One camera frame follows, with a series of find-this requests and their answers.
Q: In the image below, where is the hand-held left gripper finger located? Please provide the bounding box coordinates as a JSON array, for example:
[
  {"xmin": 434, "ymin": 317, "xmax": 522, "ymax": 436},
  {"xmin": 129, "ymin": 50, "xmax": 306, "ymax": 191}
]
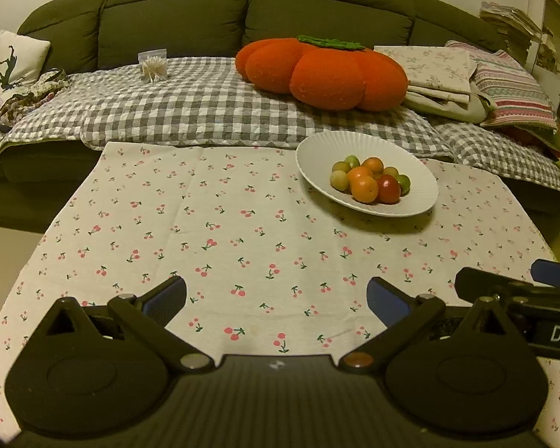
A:
[{"xmin": 340, "ymin": 277, "xmax": 519, "ymax": 374}]

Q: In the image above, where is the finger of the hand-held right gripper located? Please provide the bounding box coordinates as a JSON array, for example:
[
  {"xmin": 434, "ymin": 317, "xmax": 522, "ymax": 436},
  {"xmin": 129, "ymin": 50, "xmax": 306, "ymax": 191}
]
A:
[
  {"xmin": 454, "ymin": 267, "xmax": 560, "ymax": 323},
  {"xmin": 32, "ymin": 276, "xmax": 214, "ymax": 374},
  {"xmin": 531, "ymin": 259, "xmax": 560, "ymax": 286}
]

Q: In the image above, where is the white ribbed plate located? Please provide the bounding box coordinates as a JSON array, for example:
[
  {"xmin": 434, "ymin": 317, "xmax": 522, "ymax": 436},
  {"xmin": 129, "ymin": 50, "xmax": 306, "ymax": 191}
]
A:
[{"xmin": 295, "ymin": 131, "xmax": 439, "ymax": 218}]

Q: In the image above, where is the red tomato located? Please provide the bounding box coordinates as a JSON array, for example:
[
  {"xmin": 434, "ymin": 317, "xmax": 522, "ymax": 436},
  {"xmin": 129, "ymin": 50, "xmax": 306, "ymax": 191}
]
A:
[{"xmin": 376, "ymin": 174, "xmax": 402, "ymax": 205}]

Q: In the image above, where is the cherry print tablecloth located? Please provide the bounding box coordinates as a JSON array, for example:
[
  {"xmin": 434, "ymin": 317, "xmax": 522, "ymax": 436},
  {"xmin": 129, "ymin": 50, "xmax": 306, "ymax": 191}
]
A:
[{"xmin": 0, "ymin": 142, "xmax": 560, "ymax": 448}]

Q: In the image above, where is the folded beige cloth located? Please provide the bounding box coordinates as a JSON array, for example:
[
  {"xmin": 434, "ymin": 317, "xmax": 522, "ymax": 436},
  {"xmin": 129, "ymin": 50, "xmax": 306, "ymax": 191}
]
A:
[{"xmin": 404, "ymin": 88, "xmax": 495, "ymax": 125}]

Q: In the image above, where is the striped patterned pillow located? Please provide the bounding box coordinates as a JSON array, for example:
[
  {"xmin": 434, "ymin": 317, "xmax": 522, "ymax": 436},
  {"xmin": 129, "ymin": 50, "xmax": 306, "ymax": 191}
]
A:
[{"xmin": 445, "ymin": 40, "xmax": 558, "ymax": 130}]

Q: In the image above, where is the grey checkered blanket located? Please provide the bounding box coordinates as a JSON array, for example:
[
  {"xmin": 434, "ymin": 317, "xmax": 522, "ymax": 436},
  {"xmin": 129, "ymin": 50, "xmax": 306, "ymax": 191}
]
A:
[{"xmin": 0, "ymin": 56, "xmax": 560, "ymax": 194}]

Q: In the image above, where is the folded floral cloth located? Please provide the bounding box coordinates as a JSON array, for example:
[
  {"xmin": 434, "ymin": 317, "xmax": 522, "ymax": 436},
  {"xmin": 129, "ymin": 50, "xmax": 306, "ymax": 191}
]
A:
[{"xmin": 373, "ymin": 46, "xmax": 477, "ymax": 103}]

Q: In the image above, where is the orange pumpkin cushion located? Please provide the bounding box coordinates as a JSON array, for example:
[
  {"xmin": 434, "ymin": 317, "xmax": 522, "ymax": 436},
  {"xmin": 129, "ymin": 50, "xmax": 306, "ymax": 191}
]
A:
[{"xmin": 234, "ymin": 35, "xmax": 409, "ymax": 113}]

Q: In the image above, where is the crumpled floral cloth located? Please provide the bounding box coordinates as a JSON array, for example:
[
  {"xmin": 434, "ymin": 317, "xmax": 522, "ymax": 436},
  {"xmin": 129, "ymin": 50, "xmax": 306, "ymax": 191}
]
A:
[{"xmin": 0, "ymin": 69, "xmax": 71, "ymax": 150}]

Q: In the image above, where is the stack of papers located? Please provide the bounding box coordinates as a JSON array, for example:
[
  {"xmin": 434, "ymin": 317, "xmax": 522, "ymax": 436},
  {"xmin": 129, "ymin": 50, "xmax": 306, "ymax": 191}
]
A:
[{"xmin": 478, "ymin": 1, "xmax": 554, "ymax": 43}]

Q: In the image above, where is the white embroidered pillow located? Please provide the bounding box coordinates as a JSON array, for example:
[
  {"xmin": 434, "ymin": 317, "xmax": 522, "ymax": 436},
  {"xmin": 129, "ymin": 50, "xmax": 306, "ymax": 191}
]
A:
[{"xmin": 0, "ymin": 30, "xmax": 51, "ymax": 103}]

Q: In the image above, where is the dark green sofa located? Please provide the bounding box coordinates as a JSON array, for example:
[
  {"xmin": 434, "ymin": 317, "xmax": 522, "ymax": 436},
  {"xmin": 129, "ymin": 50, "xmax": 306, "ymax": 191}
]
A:
[{"xmin": 0, "ymin": 0, "xmax": 560, "ymax": 243}]

